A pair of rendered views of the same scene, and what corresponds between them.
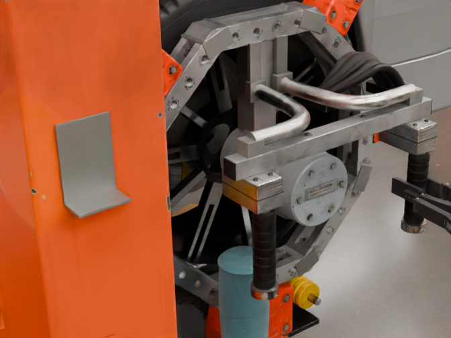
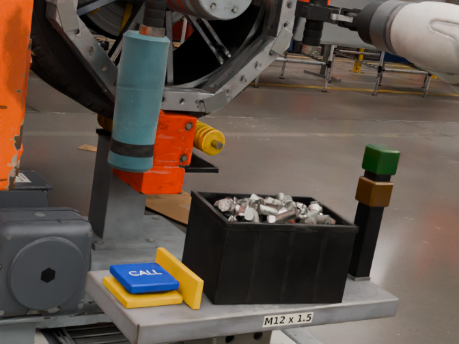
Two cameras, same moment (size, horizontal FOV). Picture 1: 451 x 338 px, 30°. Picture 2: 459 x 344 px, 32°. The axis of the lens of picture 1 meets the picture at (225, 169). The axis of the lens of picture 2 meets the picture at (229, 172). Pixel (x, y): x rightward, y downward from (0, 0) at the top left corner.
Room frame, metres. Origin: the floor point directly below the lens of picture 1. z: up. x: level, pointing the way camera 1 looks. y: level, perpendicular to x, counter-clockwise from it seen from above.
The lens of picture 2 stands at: (-0.25, -0.29, 0.87)
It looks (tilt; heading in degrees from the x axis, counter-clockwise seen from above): 14 degrees down; 3
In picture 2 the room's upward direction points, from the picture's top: 9 degrees clockwise
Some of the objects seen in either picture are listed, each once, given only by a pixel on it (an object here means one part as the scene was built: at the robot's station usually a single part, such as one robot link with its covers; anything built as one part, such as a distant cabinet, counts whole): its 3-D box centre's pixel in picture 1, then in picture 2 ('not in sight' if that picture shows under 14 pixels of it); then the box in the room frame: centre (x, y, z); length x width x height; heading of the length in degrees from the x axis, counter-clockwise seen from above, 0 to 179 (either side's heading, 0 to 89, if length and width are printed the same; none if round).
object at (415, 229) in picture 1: (416, 188); (316, 13); (1.32, -0.33, 0.83); 0.04 x 0.04 x 0.16
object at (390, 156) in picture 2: not in sight; (380, 159); (0.94, -0.46, 0.64); 0.04 x 0.04 x 0.04; 36
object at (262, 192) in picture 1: (252, 185); not in sight; (1.14, -0.04, 0.93); 0.09 x 0.05 x 0.05; 36
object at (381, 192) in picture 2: not in sight; (373, 191); (0.94, -0.46, 0.59); 0.04 x 0.04 x 0.04; 36
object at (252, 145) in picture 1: (254, 95); not in sight; (1.25, -0.05, 1.03); 0.19 x 0.18 x 0.11; 36
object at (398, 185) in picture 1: (407, 191); (307, 9); (1.30, -0.32, 0.83); 0.07 x 0.01 x 0.03; 36
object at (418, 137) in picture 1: (407, 131); not in sight; (1.34, -0.32, 0.93); 0.09 x 0.05 x 0.05; 36
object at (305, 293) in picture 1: (272, 271); (188, 129); (1.56, -0.10, 0.51); 0.29 x 0.06 x 0.06; 36
